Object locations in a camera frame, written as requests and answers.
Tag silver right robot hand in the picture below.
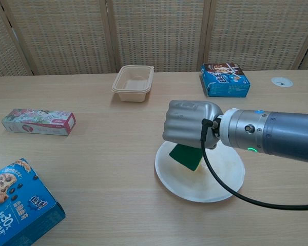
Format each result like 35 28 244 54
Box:
163 99 224 150

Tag green and yellow sponge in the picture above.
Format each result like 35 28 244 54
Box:
168 143 203 172

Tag white paper plate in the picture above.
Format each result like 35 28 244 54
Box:
155 140 246 203

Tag blue biscuit stick box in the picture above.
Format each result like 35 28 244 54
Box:
200 63 252 98

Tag beige plastic food container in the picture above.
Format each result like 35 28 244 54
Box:
111 65 155 103

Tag floral cling wrap box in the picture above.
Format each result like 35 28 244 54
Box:
1 108 76 137

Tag blue chocolate chip cookie box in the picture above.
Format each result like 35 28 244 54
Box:
0 157 66 246

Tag white table cable grommet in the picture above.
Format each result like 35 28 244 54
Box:
271 77 294 88

